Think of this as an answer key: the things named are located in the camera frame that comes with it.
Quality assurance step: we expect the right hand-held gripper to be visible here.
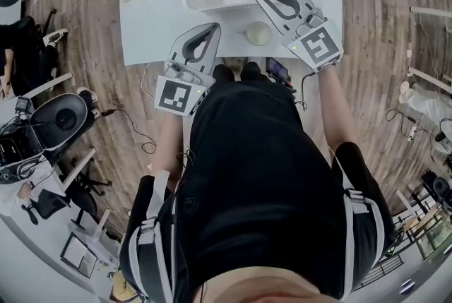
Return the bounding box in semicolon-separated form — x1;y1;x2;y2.
254;0;345;73

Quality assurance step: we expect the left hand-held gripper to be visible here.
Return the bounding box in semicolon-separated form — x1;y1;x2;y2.
154;22;222;118

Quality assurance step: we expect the person's left forearm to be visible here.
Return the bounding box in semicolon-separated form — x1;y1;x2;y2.
152;109;186;176

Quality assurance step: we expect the person's right forearm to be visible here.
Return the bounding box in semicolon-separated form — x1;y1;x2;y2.
315;65;358;163

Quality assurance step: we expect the person's left black shoe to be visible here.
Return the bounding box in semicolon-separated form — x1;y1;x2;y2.
212;63;235;83

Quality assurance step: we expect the person's black shoe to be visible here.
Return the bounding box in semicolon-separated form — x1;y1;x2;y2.
212;63;235;83
240;61;264;82

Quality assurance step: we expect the white table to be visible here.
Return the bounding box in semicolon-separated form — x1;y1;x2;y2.
119;0;345;66

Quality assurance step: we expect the person's right black shoe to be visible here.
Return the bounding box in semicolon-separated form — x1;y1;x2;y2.
240;61;264;82

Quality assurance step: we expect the black device with red trim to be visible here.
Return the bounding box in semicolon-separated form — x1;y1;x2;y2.
265;57;295;89

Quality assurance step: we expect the person's black clothing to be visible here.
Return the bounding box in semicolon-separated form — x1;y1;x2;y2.
119;63;396;302

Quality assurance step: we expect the black round seat chair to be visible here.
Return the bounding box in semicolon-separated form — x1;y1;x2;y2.
29;93;104;169

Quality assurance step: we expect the white power strip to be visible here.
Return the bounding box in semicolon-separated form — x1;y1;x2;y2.
405;117;424;143

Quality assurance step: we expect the black swivel chair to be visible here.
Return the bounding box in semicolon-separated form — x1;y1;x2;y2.
20;167;113;229

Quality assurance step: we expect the black equipment case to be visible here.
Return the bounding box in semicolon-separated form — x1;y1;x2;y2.
0;127;46;169

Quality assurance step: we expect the black framed white board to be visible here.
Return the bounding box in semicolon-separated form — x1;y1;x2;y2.
59;231;99;278

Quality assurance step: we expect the person's chin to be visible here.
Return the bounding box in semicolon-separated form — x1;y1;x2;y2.
183;265;340;303

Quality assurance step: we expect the yellow object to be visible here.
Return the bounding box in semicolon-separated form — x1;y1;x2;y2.
110;270;138;303

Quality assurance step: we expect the beige cup with handle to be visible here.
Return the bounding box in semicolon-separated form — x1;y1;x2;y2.
237;20;274;47

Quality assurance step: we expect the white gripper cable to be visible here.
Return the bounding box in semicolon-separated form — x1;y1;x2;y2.
140;61;167;95

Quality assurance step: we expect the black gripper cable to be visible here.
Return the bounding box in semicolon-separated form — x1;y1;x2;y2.
295;71;319;112

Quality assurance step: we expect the black floor cable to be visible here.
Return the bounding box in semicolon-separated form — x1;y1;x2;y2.
101;108;157;155

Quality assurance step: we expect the white table leg frame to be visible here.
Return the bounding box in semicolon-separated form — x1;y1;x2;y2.
408;5;452;19

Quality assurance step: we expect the grey left harness strap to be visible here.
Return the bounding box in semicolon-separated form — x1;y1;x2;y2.
127;170;178;303

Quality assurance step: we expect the grey harness strap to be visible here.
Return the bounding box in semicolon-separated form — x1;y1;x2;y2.
331;152;386;299
127;170;178;303

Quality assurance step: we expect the small black camera box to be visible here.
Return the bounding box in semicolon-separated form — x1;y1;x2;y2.
14;95;33;116

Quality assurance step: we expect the grey right harness strap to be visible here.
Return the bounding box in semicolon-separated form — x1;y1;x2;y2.
331;152;386;299

